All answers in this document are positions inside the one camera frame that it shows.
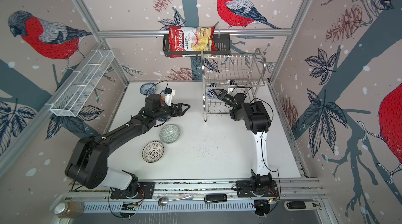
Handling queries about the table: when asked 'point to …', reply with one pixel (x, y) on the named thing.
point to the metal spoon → (163, 201)
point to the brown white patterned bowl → (153, 151)
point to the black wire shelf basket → (223, 47)
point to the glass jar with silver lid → (69, 209)
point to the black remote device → (212, 198)
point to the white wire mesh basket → (73, 97)
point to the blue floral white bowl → (145, 87)
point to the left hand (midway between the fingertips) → (184, 106)
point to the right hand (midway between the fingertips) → (210, 92)
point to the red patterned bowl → (211, 91)
